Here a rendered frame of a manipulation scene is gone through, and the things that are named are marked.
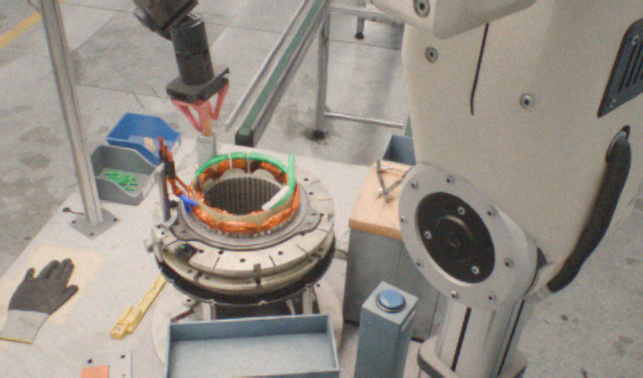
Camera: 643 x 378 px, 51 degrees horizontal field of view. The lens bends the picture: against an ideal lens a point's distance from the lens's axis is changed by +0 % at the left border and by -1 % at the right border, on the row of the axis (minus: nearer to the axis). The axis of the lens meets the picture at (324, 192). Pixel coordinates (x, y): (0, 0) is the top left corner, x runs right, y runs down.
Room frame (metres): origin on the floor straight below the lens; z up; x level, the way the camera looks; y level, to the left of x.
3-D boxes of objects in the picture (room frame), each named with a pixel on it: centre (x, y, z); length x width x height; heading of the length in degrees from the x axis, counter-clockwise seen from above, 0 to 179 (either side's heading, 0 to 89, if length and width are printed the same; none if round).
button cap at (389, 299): (0.77, -0.12, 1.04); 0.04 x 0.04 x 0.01
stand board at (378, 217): (1.01, -0.16, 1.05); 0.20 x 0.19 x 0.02; 165
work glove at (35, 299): (0.95, 0.58, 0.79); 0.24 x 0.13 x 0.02; 170
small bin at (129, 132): (1.51, 0.49, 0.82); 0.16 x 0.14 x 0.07; 82
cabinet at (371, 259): (1.01, -0.16, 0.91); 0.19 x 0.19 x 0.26; 75
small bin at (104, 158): (1.35, 0.52, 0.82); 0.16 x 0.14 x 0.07; 80
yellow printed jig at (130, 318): (0.96, 0.36, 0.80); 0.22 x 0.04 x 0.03; 163
